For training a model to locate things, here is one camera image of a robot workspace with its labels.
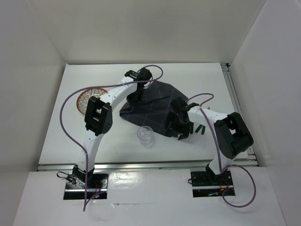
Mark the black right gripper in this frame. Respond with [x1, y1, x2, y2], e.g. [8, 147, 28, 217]
[163, 111, 192, 140]

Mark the dark checked cloth napkin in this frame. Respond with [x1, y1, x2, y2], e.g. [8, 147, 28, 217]
[119, 81, 188, 137]

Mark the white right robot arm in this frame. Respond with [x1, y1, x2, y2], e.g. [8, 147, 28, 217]
[165, 101, 254, 185]

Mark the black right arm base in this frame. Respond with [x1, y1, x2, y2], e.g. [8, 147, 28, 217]
[187, 170, 236, 198]

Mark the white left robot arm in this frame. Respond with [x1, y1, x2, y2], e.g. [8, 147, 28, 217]
[72, 69, 152, 188]

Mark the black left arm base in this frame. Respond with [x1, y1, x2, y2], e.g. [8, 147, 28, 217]
[57, 171, 109, 200]

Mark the clear plastic cup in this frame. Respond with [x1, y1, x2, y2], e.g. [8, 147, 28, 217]
[137, 126, 154, 148]

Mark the floral plate orange rim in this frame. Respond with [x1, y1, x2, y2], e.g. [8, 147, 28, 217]
[76, 88, 108, 115]

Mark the gold knife green handle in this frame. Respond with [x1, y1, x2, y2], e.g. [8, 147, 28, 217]
[195, 125, 203, 133]

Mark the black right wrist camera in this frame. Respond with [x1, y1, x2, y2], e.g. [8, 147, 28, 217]
[170, 97, 187, 113]

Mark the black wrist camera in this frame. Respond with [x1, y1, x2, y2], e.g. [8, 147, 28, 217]
[170, 97, 187, 113]
[137, 68, 153, 81]

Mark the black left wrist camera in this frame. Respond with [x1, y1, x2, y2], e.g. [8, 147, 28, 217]
[137, 68, 153, 81]

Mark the gold spoon green handle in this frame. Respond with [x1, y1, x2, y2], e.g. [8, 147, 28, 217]
[200, 106, 211, 135]

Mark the aluminium front table rail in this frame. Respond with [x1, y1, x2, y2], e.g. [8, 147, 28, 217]
[37, 159, 259, 171]

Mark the aluminium right side rail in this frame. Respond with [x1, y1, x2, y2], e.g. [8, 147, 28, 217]
[219, 63, 258, 166]

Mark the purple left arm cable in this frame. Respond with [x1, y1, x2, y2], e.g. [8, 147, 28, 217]
[60, 65, 165, 212]

